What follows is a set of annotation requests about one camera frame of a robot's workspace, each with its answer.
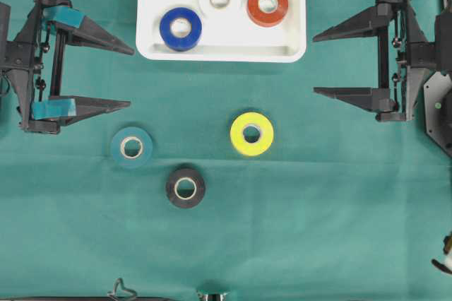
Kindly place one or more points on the teal tape roll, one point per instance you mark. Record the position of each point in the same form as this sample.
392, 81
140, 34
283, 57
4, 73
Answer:
131, 147

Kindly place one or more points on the black tape roll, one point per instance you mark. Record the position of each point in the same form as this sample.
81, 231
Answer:
173, 182

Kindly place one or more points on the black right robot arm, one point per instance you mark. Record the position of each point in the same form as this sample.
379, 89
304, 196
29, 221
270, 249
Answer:
437, 84

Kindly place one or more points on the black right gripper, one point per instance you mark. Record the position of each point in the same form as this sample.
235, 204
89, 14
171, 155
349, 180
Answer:
415, 57

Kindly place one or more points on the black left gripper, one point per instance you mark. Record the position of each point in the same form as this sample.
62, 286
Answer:
20, 64

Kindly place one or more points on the metal stand base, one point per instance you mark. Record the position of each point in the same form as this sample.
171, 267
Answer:
204, 296

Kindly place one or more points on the yellow tape roll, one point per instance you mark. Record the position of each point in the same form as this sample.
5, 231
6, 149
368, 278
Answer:
261, 123

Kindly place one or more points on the white plastic case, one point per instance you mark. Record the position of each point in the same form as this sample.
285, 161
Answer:
232, 38

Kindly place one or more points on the red tape roll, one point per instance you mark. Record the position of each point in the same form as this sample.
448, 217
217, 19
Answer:
264, 19

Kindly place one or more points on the white black object at edge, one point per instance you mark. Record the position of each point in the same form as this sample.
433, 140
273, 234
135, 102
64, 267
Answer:
445, 267

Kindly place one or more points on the blue tape roll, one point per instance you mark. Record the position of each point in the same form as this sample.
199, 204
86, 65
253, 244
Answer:
181, 28

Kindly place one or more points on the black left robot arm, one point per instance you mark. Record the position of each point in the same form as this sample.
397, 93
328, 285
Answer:
48, 82

